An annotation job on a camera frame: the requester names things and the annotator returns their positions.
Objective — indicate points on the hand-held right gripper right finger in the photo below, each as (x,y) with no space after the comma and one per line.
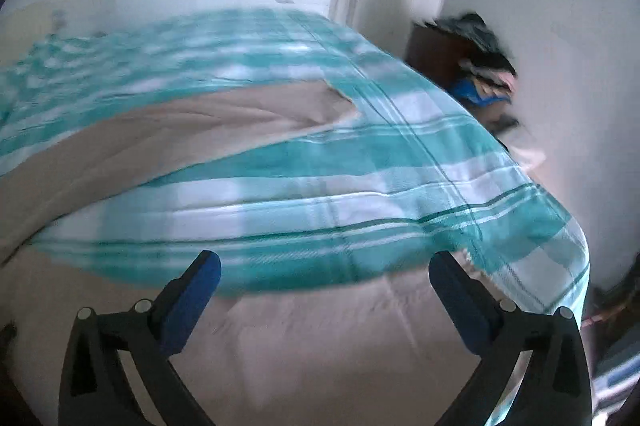
(460,301)

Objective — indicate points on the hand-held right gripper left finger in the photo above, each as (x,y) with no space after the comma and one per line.
(192,301)

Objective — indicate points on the beige pants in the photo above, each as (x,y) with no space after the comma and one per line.
(200,121)

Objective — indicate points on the teal plaid blanket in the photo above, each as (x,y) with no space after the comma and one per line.
(350,186)

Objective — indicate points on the pile of clothes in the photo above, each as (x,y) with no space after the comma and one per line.
(480,81)

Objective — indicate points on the cream headboard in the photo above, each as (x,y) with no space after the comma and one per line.
(25,23)

